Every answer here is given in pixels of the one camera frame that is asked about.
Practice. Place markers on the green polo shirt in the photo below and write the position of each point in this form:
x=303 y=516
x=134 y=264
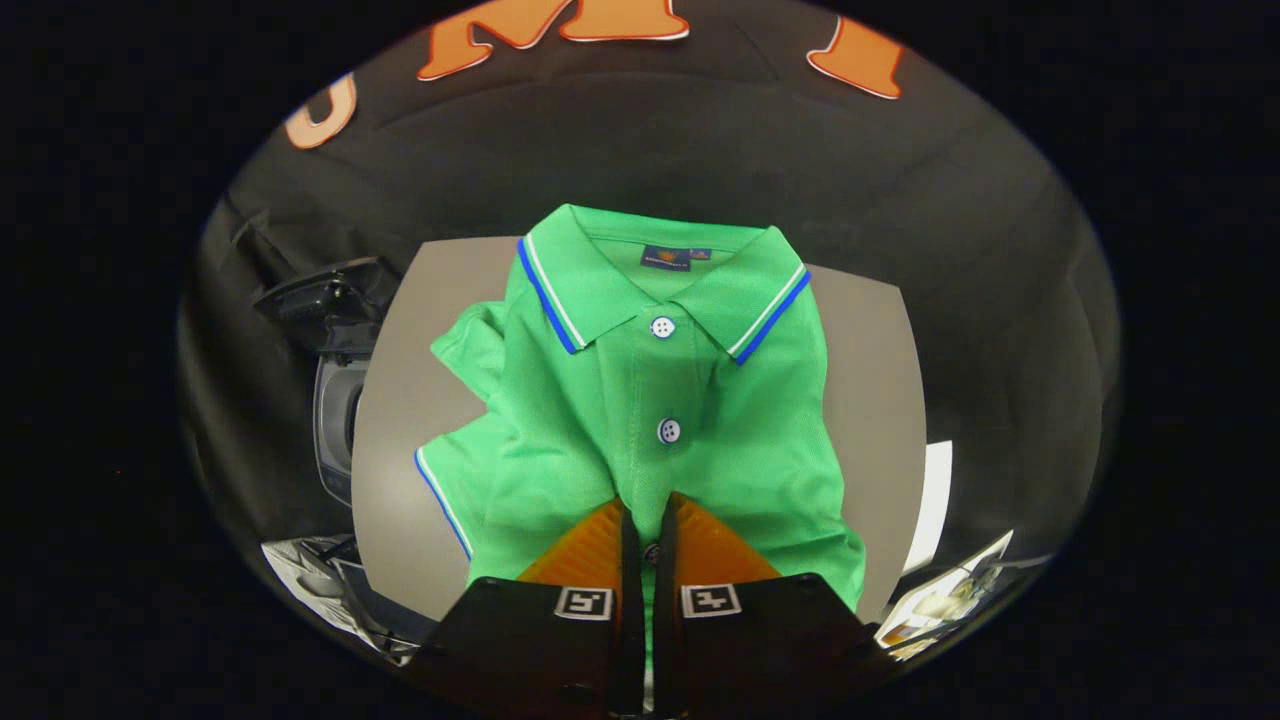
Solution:
x=600 y=430

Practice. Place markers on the white board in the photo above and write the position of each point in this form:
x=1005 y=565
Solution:
x=930 y=500

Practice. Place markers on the grey white crumpled sheet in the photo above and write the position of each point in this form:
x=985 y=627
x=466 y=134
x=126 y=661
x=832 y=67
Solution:
x=310 y=580

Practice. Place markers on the black backdrop cloth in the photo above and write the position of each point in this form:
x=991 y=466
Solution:
x=650 y=150

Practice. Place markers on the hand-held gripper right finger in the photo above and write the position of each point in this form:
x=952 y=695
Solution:
x=760 y=650

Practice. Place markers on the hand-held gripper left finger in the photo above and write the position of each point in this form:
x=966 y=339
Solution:
x=530 y=650

